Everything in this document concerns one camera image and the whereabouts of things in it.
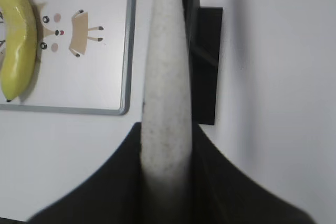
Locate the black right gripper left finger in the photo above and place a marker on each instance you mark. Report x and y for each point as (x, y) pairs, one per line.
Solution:
(111, 195)

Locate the white grey-rimmed cutting board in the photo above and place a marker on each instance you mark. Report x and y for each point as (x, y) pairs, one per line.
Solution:
(84, 58)

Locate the black knife stand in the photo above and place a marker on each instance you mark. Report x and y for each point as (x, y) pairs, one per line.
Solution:
(203, 33)

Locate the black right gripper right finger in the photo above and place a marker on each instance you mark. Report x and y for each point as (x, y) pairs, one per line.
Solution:
(223, 194)

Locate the white-handled kitchen knife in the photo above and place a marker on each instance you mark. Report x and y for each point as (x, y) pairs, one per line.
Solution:
(166, 119)

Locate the yellow plastic banana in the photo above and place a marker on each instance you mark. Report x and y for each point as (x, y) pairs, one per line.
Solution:
(20, 47)

